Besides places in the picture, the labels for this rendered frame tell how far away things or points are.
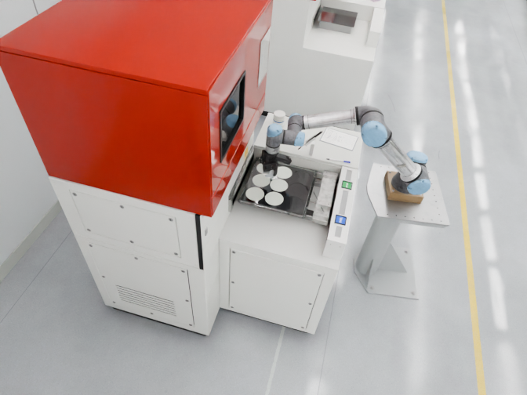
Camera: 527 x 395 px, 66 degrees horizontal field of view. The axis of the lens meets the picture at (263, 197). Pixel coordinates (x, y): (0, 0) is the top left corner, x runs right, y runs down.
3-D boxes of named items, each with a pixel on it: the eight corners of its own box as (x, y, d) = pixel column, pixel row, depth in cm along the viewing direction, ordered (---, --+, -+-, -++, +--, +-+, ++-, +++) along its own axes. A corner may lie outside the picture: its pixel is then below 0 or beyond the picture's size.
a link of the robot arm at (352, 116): (381, 96, 203) (286, 109, 214) (383, 108, 195) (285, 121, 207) (382, 115, 211) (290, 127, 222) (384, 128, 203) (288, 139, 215)
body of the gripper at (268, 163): (259, 164, 222) (260, 146, 213) (274, 161, 224) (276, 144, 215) (263, 173, 217) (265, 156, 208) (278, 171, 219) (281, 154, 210)
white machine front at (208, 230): (199, 269, 194) (194, 215, 164) (248, 161, 248) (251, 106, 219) (205, 270, 193) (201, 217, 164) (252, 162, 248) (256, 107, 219)
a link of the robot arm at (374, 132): (431, 172, 220) (376, 105, 194) (436, 191, 209) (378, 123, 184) (411, 182, 226) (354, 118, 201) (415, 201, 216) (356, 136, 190)
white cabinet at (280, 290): (219, 313, 267) (218, 239, 207) (259, 209, 331) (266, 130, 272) (314, 341, 258) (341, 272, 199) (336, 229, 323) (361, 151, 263)
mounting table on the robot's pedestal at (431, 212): (427, 185, 264) (435, 171, 255) (441, 239, 234) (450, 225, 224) (359, 176, 265) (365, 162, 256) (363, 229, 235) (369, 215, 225)
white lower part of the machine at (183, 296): (107, 311, 262) (71, 234, 202) (161, 219, 317) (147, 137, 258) (209, 342, 253) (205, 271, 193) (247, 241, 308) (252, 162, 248)
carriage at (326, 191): (311, 222, 215) (312, 219, 212) (322, 176, 239) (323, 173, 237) (326, 226, 214) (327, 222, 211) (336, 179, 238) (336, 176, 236)
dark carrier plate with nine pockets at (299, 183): (240, 200, 216) (240, 199, 216) (257, 159, 239) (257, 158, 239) (303, 215, 212) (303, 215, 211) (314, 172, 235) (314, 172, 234)
